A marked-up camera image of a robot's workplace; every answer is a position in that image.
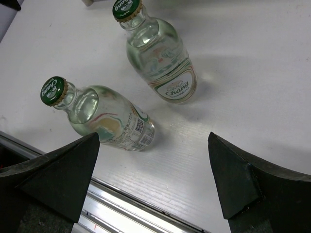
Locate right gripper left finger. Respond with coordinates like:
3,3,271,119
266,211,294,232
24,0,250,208
0,133,100,233

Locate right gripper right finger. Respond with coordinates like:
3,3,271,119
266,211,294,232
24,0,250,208
208,133,311,233

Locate clear soda bottle front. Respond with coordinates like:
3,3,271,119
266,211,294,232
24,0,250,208
40,76,155,151

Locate aluminium front rail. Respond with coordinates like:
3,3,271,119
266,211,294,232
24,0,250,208
0,131,209,233

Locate clear soda bottle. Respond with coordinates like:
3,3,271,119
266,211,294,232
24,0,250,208
112,0,197,103
40,76,155,151

